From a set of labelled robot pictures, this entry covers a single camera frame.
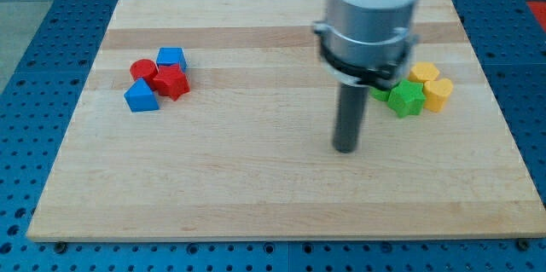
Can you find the red cylinder block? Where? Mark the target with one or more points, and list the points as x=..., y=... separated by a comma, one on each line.
x=145, y=69

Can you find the green block behind rod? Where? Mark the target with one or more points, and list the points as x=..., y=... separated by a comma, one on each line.
x=380, y=95

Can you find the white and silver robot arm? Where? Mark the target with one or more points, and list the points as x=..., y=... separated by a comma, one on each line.
x=364, y=44

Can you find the wooden board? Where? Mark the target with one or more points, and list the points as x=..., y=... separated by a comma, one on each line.
x=247, y=153

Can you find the blue cube block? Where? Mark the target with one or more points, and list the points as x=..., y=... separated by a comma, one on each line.
x=168, y=56

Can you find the red star block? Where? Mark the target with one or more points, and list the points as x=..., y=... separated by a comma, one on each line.
x=171, y=81

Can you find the blue triangle block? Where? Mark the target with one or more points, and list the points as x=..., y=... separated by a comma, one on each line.
x=140, y=98

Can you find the green star block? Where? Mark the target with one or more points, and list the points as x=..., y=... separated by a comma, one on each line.
x=407, y=98

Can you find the yellow hexagon block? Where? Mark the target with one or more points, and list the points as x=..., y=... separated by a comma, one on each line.
x=423, y=71

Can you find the yellow heart block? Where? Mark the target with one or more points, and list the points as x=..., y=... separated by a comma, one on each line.
x=437, y=93

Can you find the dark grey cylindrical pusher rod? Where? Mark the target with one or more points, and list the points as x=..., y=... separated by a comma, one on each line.
x=351, y=106

